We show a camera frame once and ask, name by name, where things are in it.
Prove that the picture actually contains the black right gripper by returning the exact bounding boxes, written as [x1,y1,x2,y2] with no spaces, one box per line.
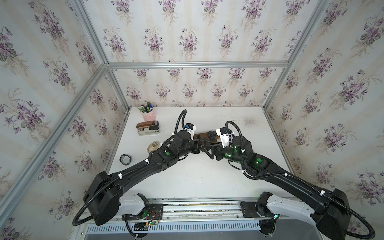
[202,140,247,167]

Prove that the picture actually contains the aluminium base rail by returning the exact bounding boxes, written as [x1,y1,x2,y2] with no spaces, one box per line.
[76,196,326,224]

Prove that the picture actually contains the brown wooden watch stand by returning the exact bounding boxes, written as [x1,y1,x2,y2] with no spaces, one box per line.
[193,132,220,145]

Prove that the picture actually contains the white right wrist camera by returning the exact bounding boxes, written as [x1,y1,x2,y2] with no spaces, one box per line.
[216,127,233,148]

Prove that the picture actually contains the pink pen cup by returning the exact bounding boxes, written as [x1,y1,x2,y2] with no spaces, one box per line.
[142,110,156,122]

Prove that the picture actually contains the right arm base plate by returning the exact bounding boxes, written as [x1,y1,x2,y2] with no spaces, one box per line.
[240,200,286,219]

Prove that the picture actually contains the thin black band watch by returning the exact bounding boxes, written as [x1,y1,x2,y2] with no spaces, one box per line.
[119,154,132,166]

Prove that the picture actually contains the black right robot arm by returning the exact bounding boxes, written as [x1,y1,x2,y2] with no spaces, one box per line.
[211,121,376,240]

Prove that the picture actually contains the beige strap watch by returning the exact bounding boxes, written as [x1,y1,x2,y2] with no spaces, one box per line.
[147,141,161,153]

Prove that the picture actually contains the pens in cup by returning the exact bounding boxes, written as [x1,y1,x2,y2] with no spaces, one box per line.
[137,102,154,114]

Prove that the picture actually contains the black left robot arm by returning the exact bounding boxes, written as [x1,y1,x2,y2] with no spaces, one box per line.
[72,110,198,226]

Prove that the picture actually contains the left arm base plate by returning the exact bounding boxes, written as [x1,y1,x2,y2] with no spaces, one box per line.
[122,204,164,222]

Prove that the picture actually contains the brown and white stapler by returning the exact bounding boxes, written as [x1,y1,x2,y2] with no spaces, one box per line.
[136,121,160,136]

